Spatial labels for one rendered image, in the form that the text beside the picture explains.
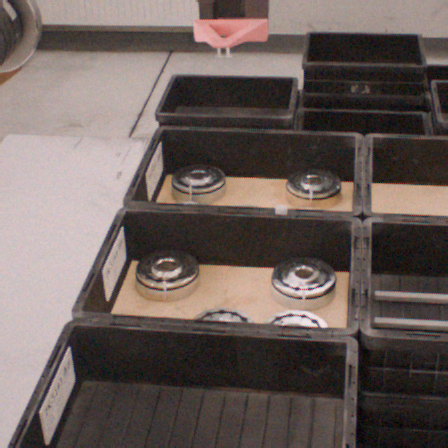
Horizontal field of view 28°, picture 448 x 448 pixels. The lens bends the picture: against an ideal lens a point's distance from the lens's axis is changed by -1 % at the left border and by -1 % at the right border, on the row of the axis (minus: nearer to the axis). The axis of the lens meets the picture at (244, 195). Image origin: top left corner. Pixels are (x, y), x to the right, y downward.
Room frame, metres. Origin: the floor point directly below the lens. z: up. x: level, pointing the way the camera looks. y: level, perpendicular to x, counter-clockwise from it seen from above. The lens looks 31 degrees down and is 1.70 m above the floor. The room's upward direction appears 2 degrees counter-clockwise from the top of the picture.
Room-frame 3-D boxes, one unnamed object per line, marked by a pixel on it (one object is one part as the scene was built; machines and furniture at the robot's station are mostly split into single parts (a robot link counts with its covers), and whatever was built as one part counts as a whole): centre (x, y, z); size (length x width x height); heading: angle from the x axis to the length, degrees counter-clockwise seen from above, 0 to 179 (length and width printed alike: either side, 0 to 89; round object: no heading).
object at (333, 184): (1.45, -0.13, 0.86); 0.10 x 0.10 x 0.01
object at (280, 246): (1.10, 0.03, 0.87); 0.40 x 0.30 x 0.11; 82
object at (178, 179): (1.48, 0.09, 0.86); 0.10 x 0.10 x 0.01
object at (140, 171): (1.40, -0.01, 0.92); 0.40 x 0.30 x 0.02; 82
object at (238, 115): (2.45, 0.04, 0.37); 0.40 x 0.30 x 0.45; 83
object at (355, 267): (1.10, 0.03, 0.92); 0.40 x 0.30 x 0.02; 82
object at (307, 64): (2.80, -0.41, 0.37); 0.40 x 0.30 x 0.45; 83
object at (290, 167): (1.40, -0.01, 0.87); 0.40 x 0.30 x 0.11; 82
